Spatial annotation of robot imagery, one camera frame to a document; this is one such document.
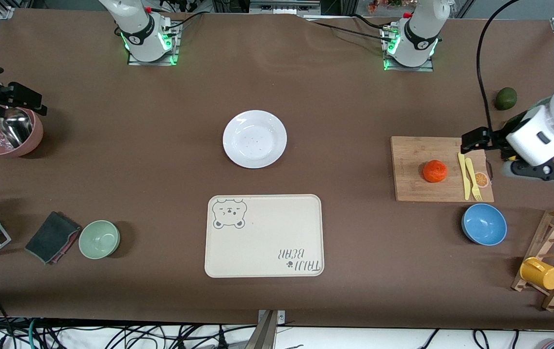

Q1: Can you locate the orange fruit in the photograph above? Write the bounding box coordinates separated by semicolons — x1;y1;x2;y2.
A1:
423;160;448;183

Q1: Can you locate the white round plate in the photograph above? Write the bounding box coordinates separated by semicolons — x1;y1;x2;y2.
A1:
222;110;288;169

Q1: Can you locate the metal scoop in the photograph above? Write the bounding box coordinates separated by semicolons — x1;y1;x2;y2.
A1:
0;108;33;148

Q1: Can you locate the yellow plastic fork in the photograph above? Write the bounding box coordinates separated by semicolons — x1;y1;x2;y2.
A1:
465;158;483;202

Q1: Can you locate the pink bowl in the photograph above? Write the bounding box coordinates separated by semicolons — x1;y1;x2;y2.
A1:
0;108;44;157

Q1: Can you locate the yellow plastic knife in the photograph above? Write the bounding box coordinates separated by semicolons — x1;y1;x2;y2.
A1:
458;152;472;201

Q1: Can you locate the green avocado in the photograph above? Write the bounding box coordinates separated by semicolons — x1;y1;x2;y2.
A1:
494;87;518;111

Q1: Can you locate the wooden cutting board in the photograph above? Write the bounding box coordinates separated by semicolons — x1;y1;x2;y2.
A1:
391;136;495;203

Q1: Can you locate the blue bowl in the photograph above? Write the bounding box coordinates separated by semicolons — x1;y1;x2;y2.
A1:
461;203;508;246

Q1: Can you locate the dark grey folded cloth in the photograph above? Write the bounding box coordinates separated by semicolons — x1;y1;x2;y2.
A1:
25;211;82;265

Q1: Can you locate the pink folded cloth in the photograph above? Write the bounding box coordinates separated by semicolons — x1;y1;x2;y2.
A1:
47;228;81;265

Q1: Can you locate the yellow cup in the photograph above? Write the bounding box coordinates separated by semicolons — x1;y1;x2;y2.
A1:
520;257;554;291

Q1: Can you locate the light green bowl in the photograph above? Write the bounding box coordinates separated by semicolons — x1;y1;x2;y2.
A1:
79;220;121;260

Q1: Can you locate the cream bear print tray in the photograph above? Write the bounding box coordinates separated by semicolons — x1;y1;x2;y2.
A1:
204;194;325;279

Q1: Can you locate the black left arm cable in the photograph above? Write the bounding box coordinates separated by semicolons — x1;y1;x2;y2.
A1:
476;0;522;134

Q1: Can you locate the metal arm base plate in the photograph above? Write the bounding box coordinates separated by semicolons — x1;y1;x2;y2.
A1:
383;24;435;72
128;22;179;66

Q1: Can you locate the black base cable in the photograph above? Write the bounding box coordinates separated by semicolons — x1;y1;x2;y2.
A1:
304;19;388;41
160;11;206;31

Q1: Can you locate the teal floor cable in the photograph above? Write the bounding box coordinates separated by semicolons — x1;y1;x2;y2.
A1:
27;319;40;349

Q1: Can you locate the aluminium frame rail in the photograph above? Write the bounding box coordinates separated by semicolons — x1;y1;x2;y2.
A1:
249;0;321;16

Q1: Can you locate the black floor cable bundle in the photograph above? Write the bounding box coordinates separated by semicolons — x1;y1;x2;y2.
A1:
0;291;258;349

